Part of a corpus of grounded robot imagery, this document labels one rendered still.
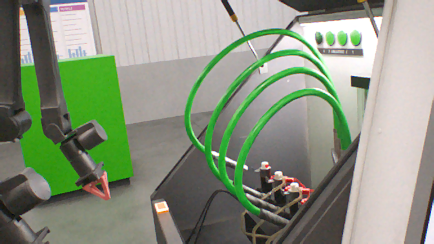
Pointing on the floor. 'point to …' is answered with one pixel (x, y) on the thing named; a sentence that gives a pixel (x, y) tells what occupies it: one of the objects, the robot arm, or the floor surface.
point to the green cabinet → (92, 111)
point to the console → (392, 125)
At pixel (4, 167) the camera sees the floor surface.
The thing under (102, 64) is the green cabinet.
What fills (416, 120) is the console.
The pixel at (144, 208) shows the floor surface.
